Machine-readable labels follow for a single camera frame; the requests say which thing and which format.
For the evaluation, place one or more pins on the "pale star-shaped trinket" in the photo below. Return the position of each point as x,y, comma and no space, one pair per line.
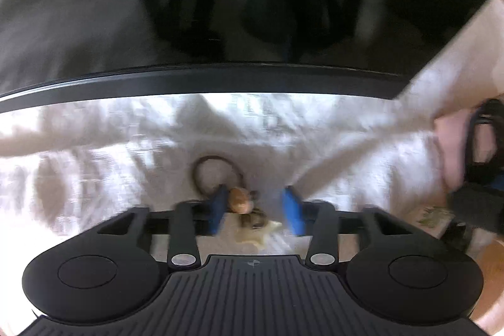
260,235

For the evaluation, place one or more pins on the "keyring with charms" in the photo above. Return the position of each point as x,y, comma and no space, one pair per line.
240,200

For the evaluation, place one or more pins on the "small printed card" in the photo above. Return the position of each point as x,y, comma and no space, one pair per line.
433,217

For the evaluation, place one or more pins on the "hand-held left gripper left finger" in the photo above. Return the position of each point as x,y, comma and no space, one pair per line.
218,210

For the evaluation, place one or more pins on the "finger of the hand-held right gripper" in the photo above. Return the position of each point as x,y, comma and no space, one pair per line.
470,139
476,206

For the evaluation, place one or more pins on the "black flat screen television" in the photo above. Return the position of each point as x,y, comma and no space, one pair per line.
252,5

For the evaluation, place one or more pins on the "white textured tablecloth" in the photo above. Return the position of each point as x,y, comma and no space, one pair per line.
98,170

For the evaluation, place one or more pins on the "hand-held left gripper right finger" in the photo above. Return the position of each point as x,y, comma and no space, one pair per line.
293,212

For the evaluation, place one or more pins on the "white cloth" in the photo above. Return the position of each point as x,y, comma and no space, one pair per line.
413,96

